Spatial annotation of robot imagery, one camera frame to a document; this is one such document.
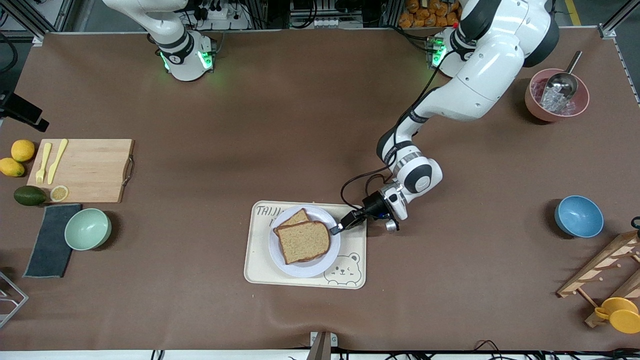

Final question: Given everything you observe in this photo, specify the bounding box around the plain brown bread slice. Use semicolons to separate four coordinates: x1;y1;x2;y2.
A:
275;220;332;265

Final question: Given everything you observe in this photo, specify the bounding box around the white round plate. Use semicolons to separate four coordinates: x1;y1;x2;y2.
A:
268;205;342;279

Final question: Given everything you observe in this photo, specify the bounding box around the round yellow lemon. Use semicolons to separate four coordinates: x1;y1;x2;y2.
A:
11;139;36;163

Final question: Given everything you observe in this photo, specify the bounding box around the yellow plastic knife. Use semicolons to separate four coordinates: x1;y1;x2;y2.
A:
47;138;69;185

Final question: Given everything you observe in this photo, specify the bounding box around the yellow plastic fork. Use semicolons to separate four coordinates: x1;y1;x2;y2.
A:
35;142;53;185

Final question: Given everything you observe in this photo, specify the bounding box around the oval yellow lemon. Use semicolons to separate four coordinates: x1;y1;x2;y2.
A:
0;157;26;178

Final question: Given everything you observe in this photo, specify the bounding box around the wooden cutting board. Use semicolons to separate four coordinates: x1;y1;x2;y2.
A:
26;138;136;204

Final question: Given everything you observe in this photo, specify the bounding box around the green avocado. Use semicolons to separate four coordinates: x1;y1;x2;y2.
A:
13;185;48;207

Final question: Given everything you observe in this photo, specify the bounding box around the cream bear print tray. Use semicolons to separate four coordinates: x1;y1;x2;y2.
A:
243;200;368;290

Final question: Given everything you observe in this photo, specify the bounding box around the mint green bowl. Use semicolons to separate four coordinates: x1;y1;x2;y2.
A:
64;208;113;251

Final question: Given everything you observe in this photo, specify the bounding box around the dark grey cloth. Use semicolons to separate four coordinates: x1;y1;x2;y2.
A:
22;203;83;279

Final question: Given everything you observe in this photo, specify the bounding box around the pink bowl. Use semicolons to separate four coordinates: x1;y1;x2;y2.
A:
524;68;591;123

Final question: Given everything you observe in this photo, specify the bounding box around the bag of orange buns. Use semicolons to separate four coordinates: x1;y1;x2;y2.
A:
398;0;463;28

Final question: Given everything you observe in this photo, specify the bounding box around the blue bowl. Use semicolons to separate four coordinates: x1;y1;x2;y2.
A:
554;195;605;239

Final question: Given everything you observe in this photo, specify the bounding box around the clear ice cubes pile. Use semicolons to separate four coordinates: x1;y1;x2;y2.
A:
532;80;578;115

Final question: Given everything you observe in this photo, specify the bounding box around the white power strip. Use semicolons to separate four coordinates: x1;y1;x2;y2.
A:
192;2;251;31

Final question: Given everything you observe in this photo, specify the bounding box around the metal scoop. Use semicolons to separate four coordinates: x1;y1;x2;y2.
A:
545;50;584;101

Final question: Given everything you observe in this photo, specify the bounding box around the wooden rack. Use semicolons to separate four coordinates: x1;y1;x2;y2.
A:
556;230;640;329

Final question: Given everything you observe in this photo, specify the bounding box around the yellow cup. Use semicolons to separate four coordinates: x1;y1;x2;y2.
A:
594;297;640;335

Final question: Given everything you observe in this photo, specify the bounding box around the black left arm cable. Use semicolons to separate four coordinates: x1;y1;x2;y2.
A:
341;50;453;211

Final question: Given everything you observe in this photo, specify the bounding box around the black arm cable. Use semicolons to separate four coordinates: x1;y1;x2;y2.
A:
341;50;453;211
0;31;20;76

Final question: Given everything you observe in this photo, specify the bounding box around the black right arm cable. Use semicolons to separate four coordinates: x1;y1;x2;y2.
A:
0;31;20;76

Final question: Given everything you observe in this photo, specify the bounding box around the grey metal camera bracket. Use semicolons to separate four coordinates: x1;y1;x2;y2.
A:
306;331;339;360

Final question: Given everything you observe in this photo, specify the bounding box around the grey wire rack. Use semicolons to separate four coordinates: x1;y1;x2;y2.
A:
0;270;30;329

